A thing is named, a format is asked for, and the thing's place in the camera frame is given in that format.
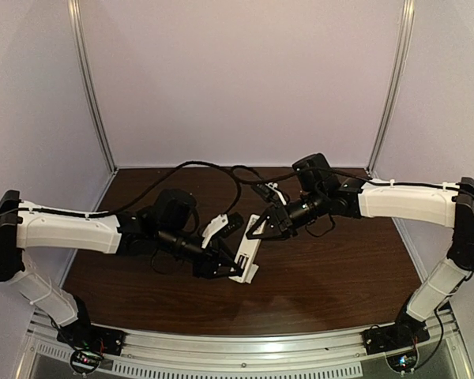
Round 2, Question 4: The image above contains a white remote control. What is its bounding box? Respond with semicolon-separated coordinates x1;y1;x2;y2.
229;214;261;284

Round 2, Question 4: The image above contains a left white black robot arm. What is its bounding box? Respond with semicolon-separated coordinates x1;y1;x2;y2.
0;189;246;350

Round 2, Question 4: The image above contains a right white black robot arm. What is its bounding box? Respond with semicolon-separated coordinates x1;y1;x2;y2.
246;153;474;342

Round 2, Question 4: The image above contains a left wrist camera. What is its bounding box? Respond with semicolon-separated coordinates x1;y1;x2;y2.
201;212;243;249

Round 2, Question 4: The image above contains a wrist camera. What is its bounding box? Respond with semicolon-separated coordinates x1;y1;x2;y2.
201;212;243;249
251;182;289;206

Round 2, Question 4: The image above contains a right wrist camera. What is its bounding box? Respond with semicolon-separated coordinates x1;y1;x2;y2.
251;182;289;206

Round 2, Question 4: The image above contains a right black camera cable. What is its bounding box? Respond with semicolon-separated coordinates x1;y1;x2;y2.
231;164;368;186

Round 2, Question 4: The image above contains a black camera cable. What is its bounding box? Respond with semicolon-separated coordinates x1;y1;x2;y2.
231;164;368;186
0;160;244;230

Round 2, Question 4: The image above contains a left black camera cable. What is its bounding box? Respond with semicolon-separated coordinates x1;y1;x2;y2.
0;160;244;230

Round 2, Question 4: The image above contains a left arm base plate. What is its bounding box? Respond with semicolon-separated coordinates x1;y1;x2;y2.
57;323;126;356

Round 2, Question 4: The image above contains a front aluminium rail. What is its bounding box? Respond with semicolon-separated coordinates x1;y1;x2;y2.
23;307;469;378

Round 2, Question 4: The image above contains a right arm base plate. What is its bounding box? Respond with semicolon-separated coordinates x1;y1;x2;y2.
361;323;430;355

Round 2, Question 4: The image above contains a right aluminium frame post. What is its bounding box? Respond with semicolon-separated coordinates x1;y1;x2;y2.
367;0;416;174

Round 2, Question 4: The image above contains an aluminium frame post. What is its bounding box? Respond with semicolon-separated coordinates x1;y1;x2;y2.
367;0;416;174
67;0;118;174

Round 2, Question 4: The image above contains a left aluminium frame post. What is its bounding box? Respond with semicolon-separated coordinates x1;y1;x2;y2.
67;0;118;174

